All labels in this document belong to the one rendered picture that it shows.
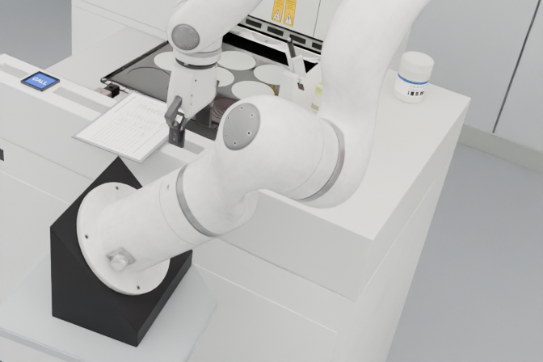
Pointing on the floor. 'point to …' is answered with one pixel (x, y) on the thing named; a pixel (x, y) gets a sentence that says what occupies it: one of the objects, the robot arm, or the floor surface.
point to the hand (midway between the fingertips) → (190, 130)
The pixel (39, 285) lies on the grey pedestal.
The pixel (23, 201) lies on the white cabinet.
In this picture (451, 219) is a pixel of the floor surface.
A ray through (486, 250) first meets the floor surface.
